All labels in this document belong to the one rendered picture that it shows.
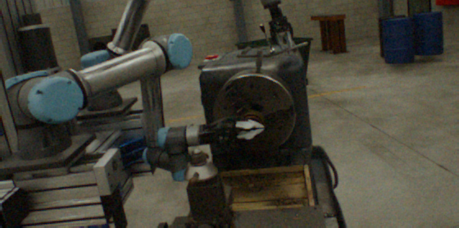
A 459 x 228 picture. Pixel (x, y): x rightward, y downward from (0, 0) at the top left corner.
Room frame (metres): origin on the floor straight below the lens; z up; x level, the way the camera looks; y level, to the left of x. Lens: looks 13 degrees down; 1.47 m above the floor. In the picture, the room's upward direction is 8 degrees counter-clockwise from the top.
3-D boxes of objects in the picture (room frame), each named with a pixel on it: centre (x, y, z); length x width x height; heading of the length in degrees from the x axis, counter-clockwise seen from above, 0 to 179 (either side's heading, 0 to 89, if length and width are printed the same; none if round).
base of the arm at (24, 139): (0.99, 0.58, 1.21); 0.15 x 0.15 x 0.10
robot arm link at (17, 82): (0.98, 0.57, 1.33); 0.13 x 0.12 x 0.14; 48
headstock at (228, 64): (1.75, -0.11, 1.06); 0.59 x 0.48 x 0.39; 171
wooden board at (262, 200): (1.06, -0.02, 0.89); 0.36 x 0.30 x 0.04; 81
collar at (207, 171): (0.76, 0.10, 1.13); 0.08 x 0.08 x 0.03
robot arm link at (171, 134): (1.18, 0.23, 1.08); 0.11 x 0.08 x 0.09; 80
